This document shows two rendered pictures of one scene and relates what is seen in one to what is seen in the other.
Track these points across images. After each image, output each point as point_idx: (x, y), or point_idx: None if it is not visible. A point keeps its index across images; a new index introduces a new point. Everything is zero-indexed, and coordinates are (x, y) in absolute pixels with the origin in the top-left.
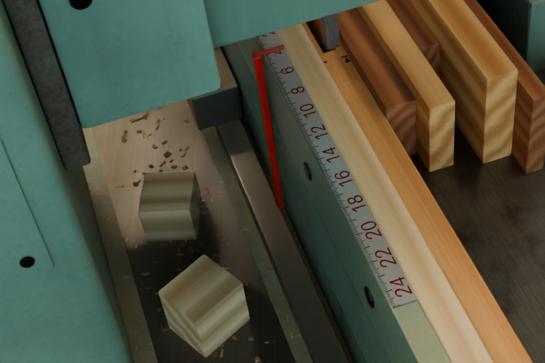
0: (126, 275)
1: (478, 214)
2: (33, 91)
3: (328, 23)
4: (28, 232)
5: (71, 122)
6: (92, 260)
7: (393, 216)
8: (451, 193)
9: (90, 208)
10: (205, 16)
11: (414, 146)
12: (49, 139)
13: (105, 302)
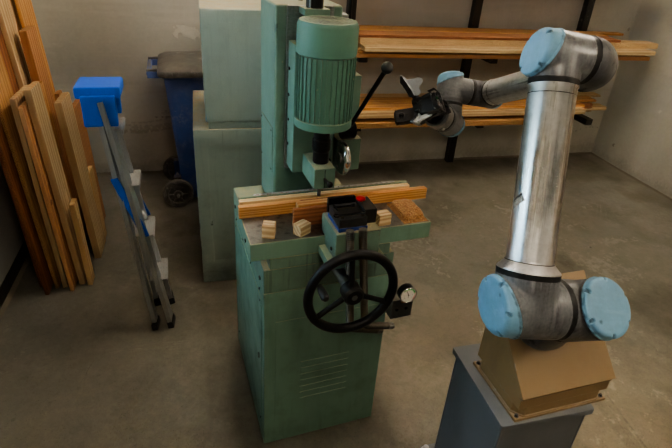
0: None
1: (283, 219)
2: (281, 149)
3: (317, 189)
4: (271, 164)
5: (284, 159)
6: (275, 178)
7: (272, 197)
8: (289, 217)
9: None
10: (292, 158)
11: None
12: (277, 155)
13: (274, 187)
